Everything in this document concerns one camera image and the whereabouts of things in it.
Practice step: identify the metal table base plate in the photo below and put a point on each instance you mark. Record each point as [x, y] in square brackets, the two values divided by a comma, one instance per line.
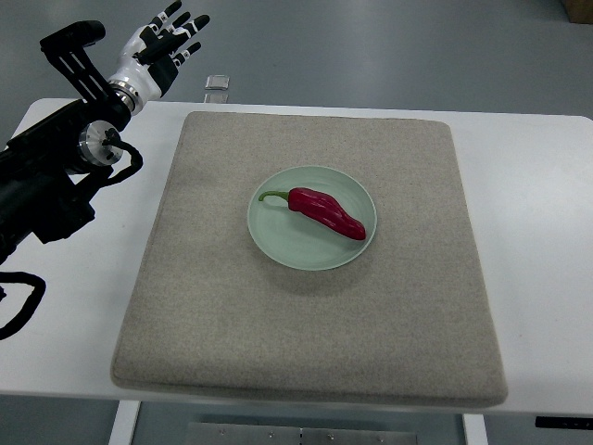
[211, 433]

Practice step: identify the pale green round plate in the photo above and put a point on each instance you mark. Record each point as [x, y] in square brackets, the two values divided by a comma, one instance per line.
[296, 241]

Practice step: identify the black table control panel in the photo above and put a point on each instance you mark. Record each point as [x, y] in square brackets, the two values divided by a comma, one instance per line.
[563, 422]

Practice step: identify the beige felt mat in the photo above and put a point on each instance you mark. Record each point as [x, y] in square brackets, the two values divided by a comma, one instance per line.
[406, 322]

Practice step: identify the red pepper with green stem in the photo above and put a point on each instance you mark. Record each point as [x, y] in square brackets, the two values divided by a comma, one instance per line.
[321, 208]

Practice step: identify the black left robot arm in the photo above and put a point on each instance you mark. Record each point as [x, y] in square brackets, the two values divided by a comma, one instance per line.
[47, 180]

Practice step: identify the white table leg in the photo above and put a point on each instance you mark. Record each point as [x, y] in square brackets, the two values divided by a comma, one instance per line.
[124, 423]
[474, 428]

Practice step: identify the white left table leg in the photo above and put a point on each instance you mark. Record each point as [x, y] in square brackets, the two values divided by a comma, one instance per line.
[124, 423]

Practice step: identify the white right table leg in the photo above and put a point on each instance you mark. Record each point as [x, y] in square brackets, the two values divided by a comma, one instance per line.
[474, 428]

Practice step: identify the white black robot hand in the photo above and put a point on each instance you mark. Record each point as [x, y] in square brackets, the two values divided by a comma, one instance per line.
[150, 61]

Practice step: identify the cardboard box corner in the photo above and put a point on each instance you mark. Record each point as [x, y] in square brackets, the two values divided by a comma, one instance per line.
[579, 11]

